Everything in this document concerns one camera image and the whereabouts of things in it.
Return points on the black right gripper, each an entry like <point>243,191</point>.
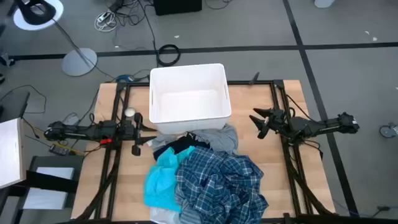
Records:
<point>275,121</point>

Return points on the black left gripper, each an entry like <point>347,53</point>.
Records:
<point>136,133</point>

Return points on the light grey sweatshirt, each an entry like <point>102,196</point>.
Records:
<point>158,143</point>

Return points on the turquoise shorts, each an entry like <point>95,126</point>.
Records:
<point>161,183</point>

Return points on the blue plaid shirt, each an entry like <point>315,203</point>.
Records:
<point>217,186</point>

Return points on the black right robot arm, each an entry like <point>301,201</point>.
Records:
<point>317,126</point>

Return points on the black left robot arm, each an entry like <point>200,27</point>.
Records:
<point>77,132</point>

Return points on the white round ball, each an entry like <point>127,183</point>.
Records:
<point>130,112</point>

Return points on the black clamp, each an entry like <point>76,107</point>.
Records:
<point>255,77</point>

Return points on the red clip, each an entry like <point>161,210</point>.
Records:
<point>105,141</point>

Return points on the grey t-shirt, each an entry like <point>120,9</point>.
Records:
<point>220,138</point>

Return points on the white plastic laundry bin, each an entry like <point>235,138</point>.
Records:
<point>189,102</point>

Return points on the white mesh garment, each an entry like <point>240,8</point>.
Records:
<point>161,216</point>

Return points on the black power supply box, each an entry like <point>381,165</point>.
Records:
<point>57,150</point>

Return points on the grey round-base floor stand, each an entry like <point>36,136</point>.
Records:
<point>79,62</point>

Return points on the black stool with white seat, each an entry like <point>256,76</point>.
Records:
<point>53,182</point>

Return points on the grey round floor disc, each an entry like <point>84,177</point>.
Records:
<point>387,131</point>

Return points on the white floor object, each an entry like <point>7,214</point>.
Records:
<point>323,3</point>

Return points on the dark flat panel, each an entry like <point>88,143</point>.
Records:
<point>12,107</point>

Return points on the white board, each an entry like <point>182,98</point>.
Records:
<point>9,152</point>

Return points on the black metal table frame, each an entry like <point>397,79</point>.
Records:
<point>242,82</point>

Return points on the white disc with black mount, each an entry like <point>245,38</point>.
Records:
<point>37,12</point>

